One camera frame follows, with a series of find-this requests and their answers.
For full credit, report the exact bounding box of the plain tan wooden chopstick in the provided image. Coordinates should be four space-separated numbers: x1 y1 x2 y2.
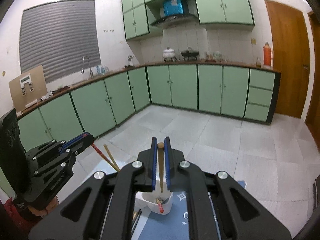
158 142 164 193

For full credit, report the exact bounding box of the dark blue placemat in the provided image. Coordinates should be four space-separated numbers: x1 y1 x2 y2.
140 180 248 240

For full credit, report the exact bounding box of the black range hood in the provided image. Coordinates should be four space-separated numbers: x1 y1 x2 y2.
149 14 198 28

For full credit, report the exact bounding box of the grey window blind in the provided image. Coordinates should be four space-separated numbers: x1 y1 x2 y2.
19 0 102 83

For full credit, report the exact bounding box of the red patterned dark chopstick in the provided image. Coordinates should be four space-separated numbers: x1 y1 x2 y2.
91 144 118 172

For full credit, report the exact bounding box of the light wooden chopstick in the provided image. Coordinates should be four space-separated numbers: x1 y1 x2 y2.
105 144 120 171
103 144 119 172

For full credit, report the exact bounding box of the cardboard box with scale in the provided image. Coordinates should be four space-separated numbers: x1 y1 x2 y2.
9 64 47 110

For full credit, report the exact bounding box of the gas stove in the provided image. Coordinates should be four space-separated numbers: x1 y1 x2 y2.
164 56 200 62

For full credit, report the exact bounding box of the green base cabinet unit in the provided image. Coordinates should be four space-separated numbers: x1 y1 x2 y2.
15 64 280 150

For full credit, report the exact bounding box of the orange thermos flask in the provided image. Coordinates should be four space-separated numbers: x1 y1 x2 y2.
263 42 273 67

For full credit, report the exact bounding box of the light blue placemat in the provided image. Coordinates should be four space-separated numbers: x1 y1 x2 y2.
94 159 150 240

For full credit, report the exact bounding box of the person's left hand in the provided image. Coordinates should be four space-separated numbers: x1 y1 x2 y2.
29 196 60 217

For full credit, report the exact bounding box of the black wok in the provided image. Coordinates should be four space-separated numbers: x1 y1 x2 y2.
180 46 200 58

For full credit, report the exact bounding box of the white lidded pot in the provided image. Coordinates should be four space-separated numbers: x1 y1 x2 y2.
162 46 177 58

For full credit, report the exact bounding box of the green wall cabinet unit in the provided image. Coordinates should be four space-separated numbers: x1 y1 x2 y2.
121 0 255 41

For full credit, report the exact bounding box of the wooden door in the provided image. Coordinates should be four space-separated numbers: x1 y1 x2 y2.
264 0 313 119
305 10 320 130

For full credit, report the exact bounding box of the blue box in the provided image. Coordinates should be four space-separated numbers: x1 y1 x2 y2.
162 0 187 17

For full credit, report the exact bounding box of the metal sink faucet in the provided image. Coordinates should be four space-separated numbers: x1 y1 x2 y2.
82 56 93 78

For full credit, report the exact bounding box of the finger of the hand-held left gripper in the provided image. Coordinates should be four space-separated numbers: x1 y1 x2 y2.
26 132 90 161
33 134 94 178

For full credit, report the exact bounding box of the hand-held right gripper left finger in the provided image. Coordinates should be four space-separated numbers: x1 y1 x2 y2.
29 137 158 240

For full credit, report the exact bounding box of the person's left forearm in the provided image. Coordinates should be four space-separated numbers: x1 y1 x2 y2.
0 197 43 240

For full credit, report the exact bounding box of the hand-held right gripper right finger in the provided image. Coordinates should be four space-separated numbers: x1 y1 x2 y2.
164 137 292 240

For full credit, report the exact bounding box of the white two-compartment utensil holder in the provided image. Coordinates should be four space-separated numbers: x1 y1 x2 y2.
136 192 173 215

